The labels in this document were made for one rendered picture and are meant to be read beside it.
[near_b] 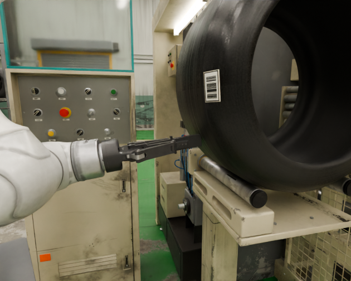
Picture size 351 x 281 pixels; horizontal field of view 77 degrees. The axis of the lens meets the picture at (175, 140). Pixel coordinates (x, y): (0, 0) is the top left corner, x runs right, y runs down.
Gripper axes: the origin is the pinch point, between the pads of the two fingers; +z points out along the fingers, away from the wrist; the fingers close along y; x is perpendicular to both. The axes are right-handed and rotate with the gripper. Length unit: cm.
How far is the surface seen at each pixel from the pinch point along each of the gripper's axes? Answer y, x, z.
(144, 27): 925, -296, 141
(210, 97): -10.0, -10.5, 3.0
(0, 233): 155, 87, -132
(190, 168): 24.9, 16.1, 7.1
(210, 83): -10.2, -13.2, 3.2
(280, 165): -12.1, 6.2, 17.1
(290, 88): 36, -8, 62
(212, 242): 28, 52, 14
